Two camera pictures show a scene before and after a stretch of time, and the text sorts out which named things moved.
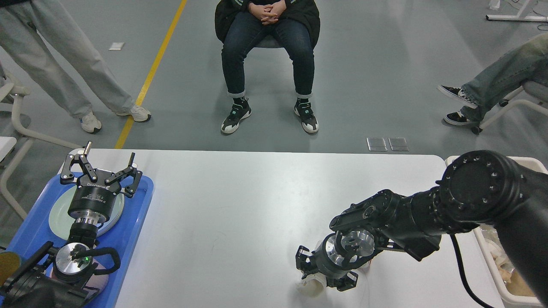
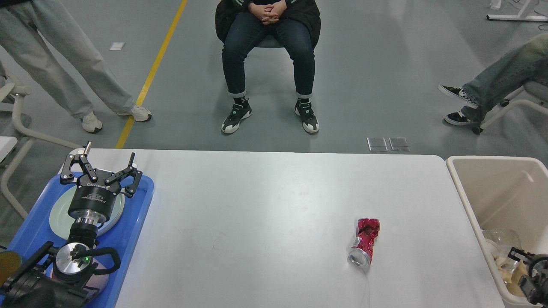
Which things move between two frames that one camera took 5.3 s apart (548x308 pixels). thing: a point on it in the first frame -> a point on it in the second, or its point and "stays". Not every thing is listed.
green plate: (60, 222) stays
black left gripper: (95, 196) stays
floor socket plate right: (398, 144) stays
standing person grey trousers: (19, 21) stays
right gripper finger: (343, 282) -> (535, 288)
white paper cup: (313, 285) -> (520, 269)
